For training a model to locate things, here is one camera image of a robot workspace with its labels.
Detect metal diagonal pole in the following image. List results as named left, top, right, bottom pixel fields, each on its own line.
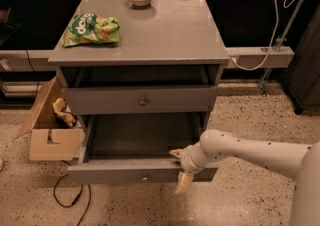
left=258, top=0, right=320, bottom=97

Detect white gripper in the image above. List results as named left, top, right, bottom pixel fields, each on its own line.
left=169, top=144, right=211, bottom=194

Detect black floor cable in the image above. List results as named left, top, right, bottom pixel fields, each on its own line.
left=53, top=159, right=92, bottom=226

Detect dark cabinet right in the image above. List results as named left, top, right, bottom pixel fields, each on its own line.
left=282, top=6, right=320, bottom=114

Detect green chip bag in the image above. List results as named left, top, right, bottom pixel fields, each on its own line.
left=61, top=13, right=120, bottom=48

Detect grey drawer cabinet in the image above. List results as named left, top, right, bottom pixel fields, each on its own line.
left=47, top=0, right=230, bottom=158

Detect grey drawer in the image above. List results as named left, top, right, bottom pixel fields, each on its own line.
left=68, top=112, right=208, bottom=185
left=62, top=86, right=216, bottom=115

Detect crumpled brown paper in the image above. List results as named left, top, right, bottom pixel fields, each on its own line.
left=52, top=98, right=76, bottom=128

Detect grey top drawer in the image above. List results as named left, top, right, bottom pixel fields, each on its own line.
left=62, top=86, right=216, bottom=115

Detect open cardboard box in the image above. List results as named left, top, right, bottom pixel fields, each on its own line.
left=17, top=77, right=85, bottom=161

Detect grey wall rail shelf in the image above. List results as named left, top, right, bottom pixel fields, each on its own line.
left=0, top=46, right=294, bottom=72

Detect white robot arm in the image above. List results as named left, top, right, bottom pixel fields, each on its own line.
left=170, top=129, right=320, bottom=226

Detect white hanging cable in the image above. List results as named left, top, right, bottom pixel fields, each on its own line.
left=229, top=0, right=300, bottom=72

